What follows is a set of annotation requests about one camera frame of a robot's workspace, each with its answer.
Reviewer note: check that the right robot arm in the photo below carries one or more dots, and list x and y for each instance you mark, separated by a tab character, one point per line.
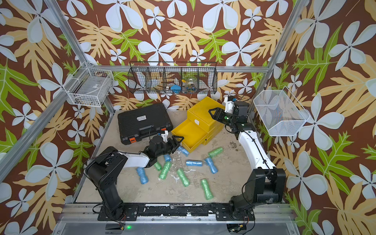
266	182

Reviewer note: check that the blue trash bag roll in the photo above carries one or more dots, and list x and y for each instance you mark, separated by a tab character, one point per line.
211	165
183	150
194	163
142	175
167	158

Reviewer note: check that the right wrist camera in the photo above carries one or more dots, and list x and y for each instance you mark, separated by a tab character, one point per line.
229	106

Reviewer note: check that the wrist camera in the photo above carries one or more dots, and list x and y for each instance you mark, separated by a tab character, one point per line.
164	135
229	106

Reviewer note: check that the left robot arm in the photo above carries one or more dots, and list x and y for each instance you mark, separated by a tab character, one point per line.
103	171

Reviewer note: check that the yellow drawer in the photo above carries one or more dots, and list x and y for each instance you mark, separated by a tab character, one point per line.
193	135

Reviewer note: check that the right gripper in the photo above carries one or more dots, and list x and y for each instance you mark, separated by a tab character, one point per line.
220	111

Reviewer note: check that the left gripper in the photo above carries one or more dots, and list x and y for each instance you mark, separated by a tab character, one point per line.
171	144

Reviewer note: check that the white mesh basket right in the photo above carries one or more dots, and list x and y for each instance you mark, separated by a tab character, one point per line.
281	112

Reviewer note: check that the white wire basket left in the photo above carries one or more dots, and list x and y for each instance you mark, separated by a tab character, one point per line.
89	85

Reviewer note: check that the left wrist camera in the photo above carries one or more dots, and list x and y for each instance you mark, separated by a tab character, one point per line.
164	135

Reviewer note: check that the black wire basket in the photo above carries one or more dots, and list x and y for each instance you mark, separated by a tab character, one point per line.
173	78

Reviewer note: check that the yellow plastic drawer cabinet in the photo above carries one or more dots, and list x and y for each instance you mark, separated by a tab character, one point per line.
199	114

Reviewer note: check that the black plastic tool case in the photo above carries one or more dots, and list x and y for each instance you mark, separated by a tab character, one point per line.
141	123

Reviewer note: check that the green trash bag roll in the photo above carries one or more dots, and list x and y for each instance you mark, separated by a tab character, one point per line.
181	174
165	170
215	152
158	166
206	188

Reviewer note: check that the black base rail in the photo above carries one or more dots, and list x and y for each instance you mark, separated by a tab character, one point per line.
135	211

